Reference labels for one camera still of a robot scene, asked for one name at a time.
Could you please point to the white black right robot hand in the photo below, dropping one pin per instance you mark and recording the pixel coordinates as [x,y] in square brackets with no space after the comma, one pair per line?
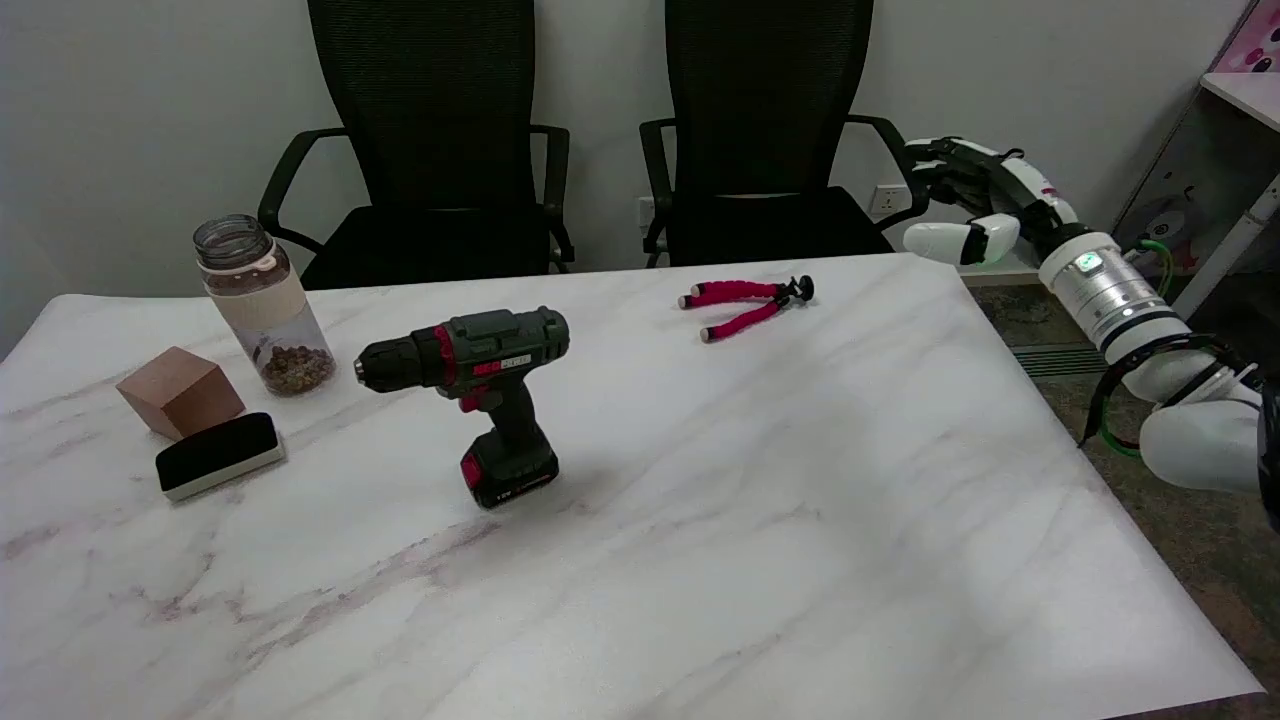
[1010,185]

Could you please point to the dark green red power screwdriver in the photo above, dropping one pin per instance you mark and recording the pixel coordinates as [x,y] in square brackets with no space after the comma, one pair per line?
[500,345]

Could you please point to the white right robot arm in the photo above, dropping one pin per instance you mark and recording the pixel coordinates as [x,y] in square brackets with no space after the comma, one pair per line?
[1100,290]

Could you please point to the dark floor vent grille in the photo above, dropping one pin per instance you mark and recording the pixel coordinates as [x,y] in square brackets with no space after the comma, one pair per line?
[1050,360]

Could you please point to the white desk with cartoon panel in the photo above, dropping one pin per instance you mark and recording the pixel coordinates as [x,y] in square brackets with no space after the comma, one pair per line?
[1240,95]

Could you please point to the black mesh office chair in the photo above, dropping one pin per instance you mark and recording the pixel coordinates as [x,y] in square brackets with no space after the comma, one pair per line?
[430,100]
[760,100]

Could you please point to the pink picture board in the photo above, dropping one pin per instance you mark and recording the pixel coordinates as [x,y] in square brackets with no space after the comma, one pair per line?
[1255,40]

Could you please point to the pink flexible mini tripod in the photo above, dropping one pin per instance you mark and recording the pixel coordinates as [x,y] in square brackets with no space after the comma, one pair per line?
[735,291]

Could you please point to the glass jar with brown contents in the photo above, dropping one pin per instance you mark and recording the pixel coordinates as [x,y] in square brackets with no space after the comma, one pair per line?
[265,310]

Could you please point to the black white board eraser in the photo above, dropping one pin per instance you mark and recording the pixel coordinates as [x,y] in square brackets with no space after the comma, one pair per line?
[215,450]

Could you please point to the brown wooden cube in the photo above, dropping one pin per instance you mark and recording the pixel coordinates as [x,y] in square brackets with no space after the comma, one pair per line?
[180,395]

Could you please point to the white wall power socket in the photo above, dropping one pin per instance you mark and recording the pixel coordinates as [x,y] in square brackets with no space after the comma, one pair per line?
[645,210]
[885,200]

